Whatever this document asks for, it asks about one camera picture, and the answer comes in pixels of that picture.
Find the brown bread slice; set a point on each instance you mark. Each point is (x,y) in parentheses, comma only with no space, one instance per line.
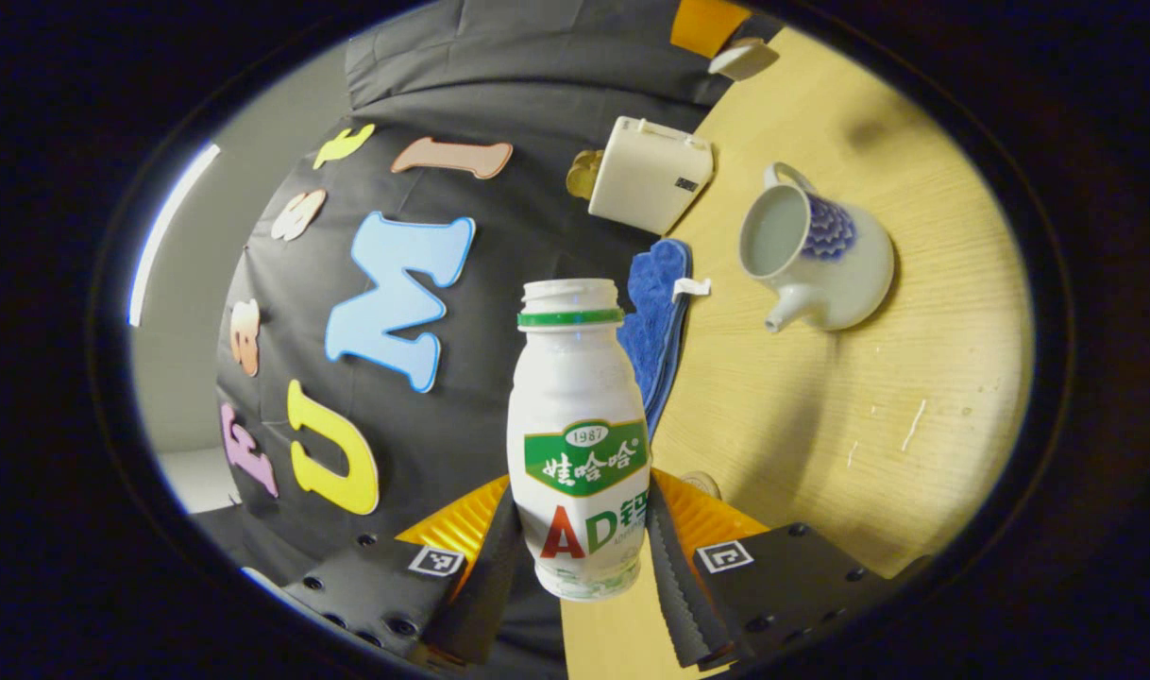
(584,175)

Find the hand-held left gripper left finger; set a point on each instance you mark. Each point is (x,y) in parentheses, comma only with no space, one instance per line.
(490,586)

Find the white blue-flowered teacup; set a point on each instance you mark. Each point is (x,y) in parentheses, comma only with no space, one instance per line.
(849,274)

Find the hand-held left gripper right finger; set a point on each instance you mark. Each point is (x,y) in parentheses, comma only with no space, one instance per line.
(674,586)

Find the round wooden coaster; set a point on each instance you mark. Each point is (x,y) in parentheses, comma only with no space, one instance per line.
(707,484)

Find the white teacup lid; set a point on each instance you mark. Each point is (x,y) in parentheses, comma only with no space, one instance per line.
(743,59)

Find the blue microfibre cloth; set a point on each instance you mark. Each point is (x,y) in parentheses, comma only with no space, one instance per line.
(655,321)

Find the black backdrop cloth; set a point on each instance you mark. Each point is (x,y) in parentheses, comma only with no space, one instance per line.
(424,453)

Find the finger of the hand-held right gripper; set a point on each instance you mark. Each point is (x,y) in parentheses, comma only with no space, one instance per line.
(702,24)

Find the white plastic water bottle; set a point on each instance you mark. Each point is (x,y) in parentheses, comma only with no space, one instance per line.
(575,378)

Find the white toaster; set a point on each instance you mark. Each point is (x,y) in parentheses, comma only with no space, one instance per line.
(641,175)

